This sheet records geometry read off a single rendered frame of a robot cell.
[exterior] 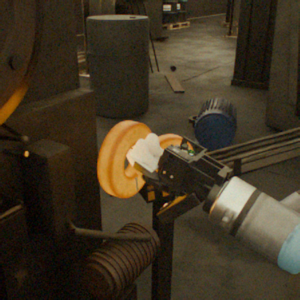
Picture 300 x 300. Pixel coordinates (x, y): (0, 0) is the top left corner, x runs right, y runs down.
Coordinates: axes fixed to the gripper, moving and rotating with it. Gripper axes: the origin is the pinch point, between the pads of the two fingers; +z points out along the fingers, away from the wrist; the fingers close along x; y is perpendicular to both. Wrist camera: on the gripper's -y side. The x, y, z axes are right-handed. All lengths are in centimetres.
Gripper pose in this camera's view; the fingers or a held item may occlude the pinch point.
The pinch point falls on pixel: (128, 151)
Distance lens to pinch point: 72.3
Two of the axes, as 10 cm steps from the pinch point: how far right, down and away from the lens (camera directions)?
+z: -7.9, -4.8, 3.8
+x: -5.7, 3.3, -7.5
